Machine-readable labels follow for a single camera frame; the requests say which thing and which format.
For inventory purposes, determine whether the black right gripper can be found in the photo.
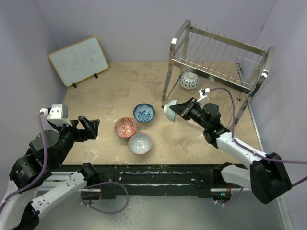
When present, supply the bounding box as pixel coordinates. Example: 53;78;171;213
170;97;209;129

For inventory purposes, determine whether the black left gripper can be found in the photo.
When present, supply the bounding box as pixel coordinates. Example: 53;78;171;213
52;115;99;166

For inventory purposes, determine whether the mint green bowl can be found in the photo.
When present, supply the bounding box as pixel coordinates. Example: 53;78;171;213
163;100;177;122

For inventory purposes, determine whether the dark blue patterned bowl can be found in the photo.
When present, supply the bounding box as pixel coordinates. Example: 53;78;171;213
180;72;200;90

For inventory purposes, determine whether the grey hexagon red-rim bowl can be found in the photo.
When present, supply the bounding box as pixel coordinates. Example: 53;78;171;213
128;133;152;155

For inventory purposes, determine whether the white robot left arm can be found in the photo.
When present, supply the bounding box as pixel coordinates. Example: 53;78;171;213
0;115;100;230

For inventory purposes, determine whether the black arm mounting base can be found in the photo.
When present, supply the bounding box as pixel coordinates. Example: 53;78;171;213
88;164;240;199

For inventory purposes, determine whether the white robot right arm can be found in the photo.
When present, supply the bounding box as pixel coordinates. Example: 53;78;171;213
164;98;293;204

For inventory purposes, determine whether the steel dish rack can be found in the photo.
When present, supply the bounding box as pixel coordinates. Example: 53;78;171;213
162;20;275;127

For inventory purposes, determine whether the orange patterned bowl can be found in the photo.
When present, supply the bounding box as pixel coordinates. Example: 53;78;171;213
114;117;137;138

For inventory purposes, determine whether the blue floral rim bowl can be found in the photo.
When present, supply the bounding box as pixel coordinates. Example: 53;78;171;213
133;103;155;123

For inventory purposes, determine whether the yellow framed whiteboard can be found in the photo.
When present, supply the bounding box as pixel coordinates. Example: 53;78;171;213
48;36;109;87

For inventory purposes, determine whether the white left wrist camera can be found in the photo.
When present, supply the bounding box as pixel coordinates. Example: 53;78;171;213
40;104;72;126

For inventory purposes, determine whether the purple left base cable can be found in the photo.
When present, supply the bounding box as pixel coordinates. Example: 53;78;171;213
80;181;130;214

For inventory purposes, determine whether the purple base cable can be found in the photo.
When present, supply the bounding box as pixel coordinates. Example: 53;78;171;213
80;181;130;214
214;186;244;207

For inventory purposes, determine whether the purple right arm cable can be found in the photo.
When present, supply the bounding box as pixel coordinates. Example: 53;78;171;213
208;87;307;187

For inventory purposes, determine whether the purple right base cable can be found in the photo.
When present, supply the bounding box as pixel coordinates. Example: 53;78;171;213
214;186;244;207

